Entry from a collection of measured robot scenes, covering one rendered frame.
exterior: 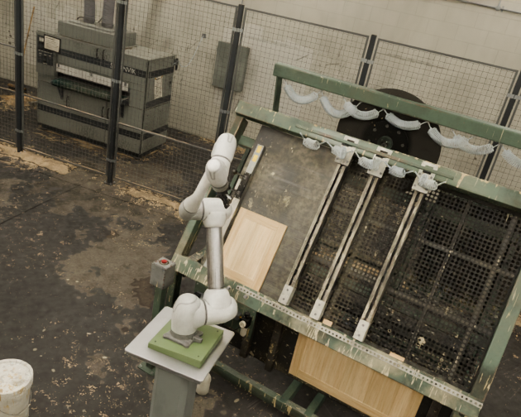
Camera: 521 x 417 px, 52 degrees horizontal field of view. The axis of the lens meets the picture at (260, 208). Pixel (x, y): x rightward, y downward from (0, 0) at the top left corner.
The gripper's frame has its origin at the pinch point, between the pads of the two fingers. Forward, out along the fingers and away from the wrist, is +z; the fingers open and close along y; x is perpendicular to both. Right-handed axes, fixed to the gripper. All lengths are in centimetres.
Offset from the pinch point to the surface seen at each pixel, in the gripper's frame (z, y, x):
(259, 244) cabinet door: 76, -2, -14
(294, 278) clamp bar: 71, -39, -10
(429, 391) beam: 73, -143, -11
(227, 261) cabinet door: 84, 8, 8
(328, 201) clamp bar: 53, -24, -61
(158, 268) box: 70, 35, 46
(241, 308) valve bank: 88, -21, 25
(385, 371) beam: 76, -118, -4
